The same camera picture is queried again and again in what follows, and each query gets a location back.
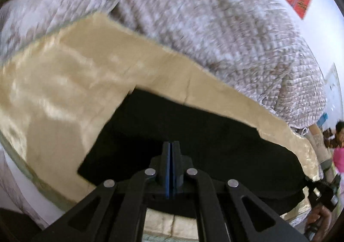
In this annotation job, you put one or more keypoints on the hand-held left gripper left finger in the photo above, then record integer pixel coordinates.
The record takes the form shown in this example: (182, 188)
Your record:
(167, 169)

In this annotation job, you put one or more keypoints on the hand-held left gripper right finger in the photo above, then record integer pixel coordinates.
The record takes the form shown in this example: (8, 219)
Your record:
(174, 169)

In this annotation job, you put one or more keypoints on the black pants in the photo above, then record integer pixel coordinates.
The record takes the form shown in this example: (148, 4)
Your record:
(193, 126)

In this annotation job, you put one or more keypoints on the person's right hand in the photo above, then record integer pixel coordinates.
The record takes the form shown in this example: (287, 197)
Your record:
(322, 219)

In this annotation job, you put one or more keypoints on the small blue item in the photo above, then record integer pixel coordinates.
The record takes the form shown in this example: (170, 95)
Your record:
(323, 119)

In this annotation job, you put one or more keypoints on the beige satin blanket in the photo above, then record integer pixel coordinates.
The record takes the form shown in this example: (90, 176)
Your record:
(67, 83)

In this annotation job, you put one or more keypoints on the floral quilted bedspread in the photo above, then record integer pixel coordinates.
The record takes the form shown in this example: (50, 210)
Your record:
(204, 16)

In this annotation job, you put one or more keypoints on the white wall board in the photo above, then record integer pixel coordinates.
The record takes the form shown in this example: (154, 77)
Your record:
(333, 83)

